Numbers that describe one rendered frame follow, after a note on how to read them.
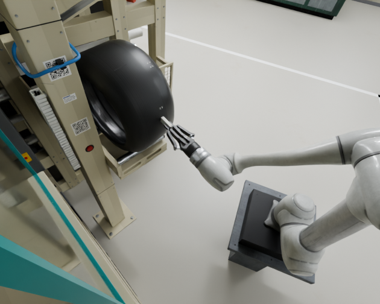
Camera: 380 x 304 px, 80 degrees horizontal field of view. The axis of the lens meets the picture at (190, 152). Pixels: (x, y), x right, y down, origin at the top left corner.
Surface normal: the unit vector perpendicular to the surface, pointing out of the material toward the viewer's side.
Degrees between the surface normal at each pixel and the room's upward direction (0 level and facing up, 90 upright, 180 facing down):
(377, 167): 54
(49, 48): 90
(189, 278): 0
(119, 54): 7
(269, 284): 0
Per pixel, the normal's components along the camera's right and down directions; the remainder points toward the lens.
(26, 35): 0.69, 0.62
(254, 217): 0.08, -0.58
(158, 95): 0.68, 0.17
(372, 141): -0.47, -0.69
